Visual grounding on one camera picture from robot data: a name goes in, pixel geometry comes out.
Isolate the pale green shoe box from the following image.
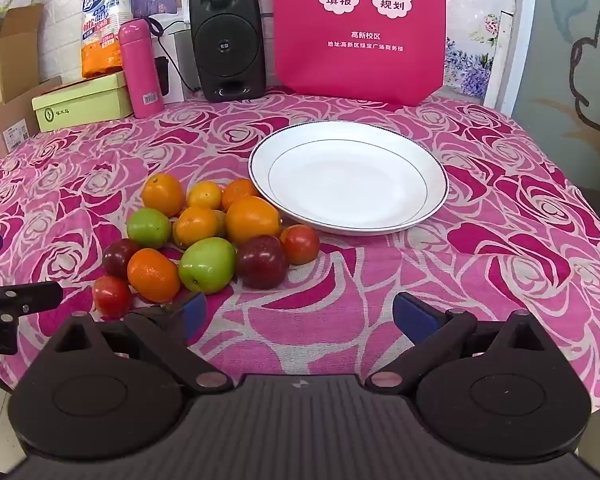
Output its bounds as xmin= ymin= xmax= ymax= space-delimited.
xmin=31 ymin=71 xmax=134 ymax=133

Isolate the black speaker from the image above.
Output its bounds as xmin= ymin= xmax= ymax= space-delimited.
xmin=189 ymin=0 xmax=267 ymax=102

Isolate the white product box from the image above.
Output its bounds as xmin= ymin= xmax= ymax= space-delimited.
xmin=155 ymin=30 xmax=201 ymax=106

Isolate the small yellow-orange citrus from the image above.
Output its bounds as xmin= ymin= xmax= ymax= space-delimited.
xmin=186 ymin=181 xmax=223 ymax=210
xmin=173 ymin=206 xmax=220 ymax=248

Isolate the pink rose tablecloth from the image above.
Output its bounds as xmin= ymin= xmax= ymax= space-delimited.
xmin=0 ymin=85 xmax=600 ymax=413

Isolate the flat cardboard box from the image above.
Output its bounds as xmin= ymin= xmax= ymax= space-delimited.
xmin=0 ymin=76 xmax=63 ymax=161

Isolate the dark purple plum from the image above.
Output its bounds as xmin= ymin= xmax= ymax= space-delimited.
xmin=103 ymin=238 xmax=141 ymax=281
xmin=235 ymin=234 xmax=289 ymax=289

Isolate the large orange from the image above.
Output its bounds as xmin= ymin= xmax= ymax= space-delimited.
xmin=141 ymin=173 xmax=186 ymax=217
xmin=225 ymin=196 xmax=282 ymax=246

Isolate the cartoon glass door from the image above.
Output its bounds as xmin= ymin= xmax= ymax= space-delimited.
xmin=510 ymin=0 xmax=600 ymax=201

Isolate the white door frame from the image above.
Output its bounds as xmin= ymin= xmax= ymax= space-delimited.
xmin=482 ymin=0 xmax=540 ymax=111

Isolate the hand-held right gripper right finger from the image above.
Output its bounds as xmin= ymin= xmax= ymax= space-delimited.
xmin=365 ymin=291 xmax=549 ymax=395

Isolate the tangerine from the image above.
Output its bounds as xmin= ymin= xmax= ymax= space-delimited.
xmin=127 ymin=248 xmax=181 ymax=304
xmin=221 ymin=178 xmax=259 ymax=211

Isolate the pink thermos bottle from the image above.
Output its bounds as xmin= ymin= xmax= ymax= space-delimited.
xmin=119 ymin=18 xmax=165 ymax=119

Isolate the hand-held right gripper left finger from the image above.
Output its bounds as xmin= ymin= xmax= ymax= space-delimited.
xmin=47 ymin=291 xmax=234 ymax=395

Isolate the floral wall sticker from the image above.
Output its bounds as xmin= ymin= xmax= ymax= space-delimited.
xmin=445 ymin=0 xmax=498 ymax=98

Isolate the green apple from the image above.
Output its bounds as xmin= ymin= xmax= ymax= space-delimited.
xmin=178 ymin=237 xmax=237 ymax=295
xmin=126 ymin=208 xmax=173 ymax=249

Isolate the white ceramic plate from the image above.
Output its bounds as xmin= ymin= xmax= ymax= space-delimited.
xmin=248 ymin=121 xmax=449 ymax=236

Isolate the red apple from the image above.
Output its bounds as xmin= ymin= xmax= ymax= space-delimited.
xmin=280 ymin=224 xmax=321 ymax=265
xmin=92 ymin=276 xmax=133 ymax=319

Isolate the orange paper cup package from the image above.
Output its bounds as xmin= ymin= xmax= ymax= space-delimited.
xmin=80 ymin=0 xmax=133 ymax=79

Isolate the magenta tote bag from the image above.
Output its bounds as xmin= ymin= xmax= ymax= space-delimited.
xmin=272 ymin=0 xmax=448 ymax=107

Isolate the open cardboard box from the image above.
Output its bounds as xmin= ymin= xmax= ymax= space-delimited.
xmin=0 ymin=2 xmax=46 ymax=113

